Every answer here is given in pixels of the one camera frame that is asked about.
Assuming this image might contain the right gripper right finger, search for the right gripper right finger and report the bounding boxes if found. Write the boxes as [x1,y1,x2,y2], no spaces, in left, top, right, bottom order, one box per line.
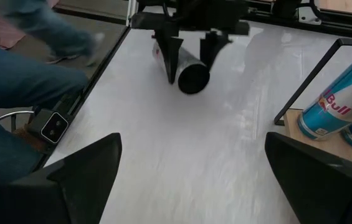
[264,132,352,224]

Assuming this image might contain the silver stool foot ring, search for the silver stool foot ring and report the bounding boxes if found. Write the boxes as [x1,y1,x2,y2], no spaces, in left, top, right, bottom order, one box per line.
[0,110,36,133]

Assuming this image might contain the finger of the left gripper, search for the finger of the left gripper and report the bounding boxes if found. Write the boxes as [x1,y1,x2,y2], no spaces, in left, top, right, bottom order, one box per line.
[199,32,232,71]
[155,30,184,85]

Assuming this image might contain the silver can with red print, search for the silver can with red print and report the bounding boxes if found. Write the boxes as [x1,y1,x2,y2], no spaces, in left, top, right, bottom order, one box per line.
[152,40,211,95]

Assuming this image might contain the wooden tray board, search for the wooden tray board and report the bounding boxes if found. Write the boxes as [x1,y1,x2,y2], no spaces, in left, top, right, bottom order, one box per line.
[274,37,352,170]

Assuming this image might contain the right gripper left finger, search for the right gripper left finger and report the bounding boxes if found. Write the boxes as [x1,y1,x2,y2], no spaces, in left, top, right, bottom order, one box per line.
[0,133,123,224]

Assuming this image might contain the person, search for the person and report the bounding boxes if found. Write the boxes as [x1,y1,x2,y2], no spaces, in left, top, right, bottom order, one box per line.
[0,0,105,184]

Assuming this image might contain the white table mat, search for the white table mat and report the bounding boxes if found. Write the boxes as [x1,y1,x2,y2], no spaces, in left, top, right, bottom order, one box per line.
[44,20,352,224]

